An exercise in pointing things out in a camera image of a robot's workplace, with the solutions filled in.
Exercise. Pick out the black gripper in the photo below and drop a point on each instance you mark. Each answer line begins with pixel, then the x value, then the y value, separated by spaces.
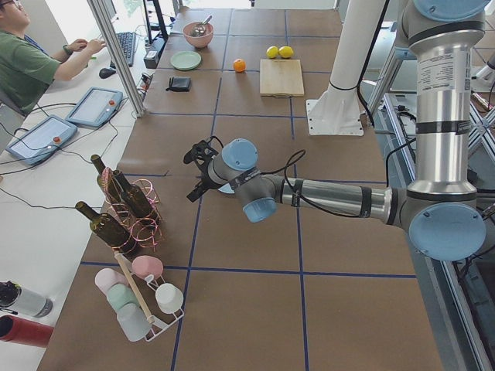
pixel 203 179

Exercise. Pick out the light blue plate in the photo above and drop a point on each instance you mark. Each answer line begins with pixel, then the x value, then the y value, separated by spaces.
pixel 226 188

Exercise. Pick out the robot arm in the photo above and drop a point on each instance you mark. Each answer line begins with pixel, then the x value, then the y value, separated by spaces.
pixel 438 208

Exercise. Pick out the light green plate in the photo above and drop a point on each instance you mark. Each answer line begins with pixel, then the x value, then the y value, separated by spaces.
pixel 186 60

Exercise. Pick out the dark wine bottle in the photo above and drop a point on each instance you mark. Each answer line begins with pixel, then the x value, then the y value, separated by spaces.
pixel 136 200
pixel 108 185
pixel 107 228

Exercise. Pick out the dark wine bottle upper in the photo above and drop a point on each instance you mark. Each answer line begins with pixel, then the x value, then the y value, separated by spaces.
pixel 108 185

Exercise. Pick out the pink cup top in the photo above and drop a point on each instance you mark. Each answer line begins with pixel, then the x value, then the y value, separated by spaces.
pixel 146 265

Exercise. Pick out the dark wine bottle lower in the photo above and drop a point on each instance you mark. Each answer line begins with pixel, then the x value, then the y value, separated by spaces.
pixel 107 228

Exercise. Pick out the folded grey cloth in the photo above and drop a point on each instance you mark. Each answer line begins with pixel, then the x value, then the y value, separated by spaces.
pixel 179 84

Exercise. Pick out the white cup right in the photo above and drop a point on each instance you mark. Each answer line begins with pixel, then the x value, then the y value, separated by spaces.
pixel 169 298

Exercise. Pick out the pale pink cup left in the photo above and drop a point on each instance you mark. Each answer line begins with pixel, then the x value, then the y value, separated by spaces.
pixel 107 278

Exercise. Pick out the orange mandarin fruit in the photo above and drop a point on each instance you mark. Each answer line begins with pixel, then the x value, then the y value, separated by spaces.
pixel 239 65

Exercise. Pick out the mint green cup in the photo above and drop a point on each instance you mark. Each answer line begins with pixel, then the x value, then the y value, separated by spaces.
pixel 119 295

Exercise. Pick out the far teach pendant tablet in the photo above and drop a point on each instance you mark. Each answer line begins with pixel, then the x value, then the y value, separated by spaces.
pixel 95 107

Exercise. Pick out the teach pendant tablet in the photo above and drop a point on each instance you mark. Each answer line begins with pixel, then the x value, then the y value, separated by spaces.
pixel 39 143
pixel 95 107

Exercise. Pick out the bamboo cutting board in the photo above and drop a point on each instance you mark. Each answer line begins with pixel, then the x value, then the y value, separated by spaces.
pixel 281 78

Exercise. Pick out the grey cup bottom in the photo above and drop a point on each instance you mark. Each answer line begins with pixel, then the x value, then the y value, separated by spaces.
pixel 133 322

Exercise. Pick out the black computer mouse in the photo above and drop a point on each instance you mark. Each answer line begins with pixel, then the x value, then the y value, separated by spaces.
pixel 106 72

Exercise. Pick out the pink bowl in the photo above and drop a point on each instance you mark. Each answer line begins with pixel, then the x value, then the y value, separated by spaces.
pixel 198 39

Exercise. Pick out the lower yellow lemon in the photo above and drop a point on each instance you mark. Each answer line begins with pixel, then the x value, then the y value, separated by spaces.
pixel 272 52

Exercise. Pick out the yellow lemon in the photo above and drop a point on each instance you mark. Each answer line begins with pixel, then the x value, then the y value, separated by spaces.
pixel 272 52
pixel 286 52

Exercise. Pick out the metal scoop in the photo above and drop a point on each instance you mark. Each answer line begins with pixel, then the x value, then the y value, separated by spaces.
pixel 200 28

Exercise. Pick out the upper yellow lemon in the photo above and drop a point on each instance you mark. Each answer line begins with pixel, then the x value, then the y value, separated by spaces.
pixel 286 52

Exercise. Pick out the black keyboard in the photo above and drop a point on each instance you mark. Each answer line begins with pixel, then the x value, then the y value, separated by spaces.
pixel 127 42

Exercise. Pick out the near teach pendant tablet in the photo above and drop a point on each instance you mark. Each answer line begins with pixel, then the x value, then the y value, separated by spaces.
pixel 39 143

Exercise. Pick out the person in green shirt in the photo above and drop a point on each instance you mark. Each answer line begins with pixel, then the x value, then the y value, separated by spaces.
pixel 26 70

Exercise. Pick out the grey water bottle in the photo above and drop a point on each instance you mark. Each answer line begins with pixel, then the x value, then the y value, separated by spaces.
pixel 19 300

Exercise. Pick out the red cylinder bottle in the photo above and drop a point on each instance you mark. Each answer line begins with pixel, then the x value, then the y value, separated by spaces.
pixel 25 332

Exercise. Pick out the copper wire bottle rack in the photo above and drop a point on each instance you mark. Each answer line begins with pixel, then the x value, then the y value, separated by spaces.
pixel 145 228

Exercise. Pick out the white wire cup rack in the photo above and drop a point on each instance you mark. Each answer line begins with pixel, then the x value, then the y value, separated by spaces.
pixel 163 331

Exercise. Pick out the aluminium frame post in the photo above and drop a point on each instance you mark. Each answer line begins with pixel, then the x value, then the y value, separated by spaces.
pixel 103 20

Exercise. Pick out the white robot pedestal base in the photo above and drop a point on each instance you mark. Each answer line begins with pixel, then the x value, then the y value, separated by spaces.
pixel 337 111

